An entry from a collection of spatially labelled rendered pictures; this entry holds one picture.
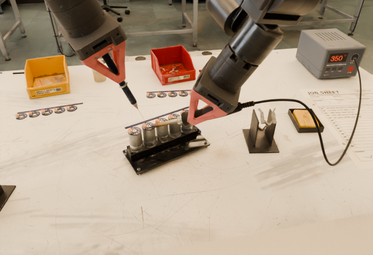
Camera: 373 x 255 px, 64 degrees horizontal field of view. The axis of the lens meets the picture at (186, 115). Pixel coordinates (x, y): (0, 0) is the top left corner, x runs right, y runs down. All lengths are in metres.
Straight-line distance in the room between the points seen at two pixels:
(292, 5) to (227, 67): 0.12
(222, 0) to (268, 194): 0.32
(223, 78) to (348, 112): 0.43
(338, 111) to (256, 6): 0.48
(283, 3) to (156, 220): 0.35
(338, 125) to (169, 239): 0.46
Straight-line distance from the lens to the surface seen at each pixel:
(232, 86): 0.45
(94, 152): 0.62
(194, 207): 0.51
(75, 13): 0.40
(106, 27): 0.40
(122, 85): 0.48
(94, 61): 0.43
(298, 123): 0.70
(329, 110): 0.79
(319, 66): 0.90
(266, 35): 0.41
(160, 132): 0.58
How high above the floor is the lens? 1.15
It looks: 35 degrees down
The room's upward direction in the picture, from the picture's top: straight up
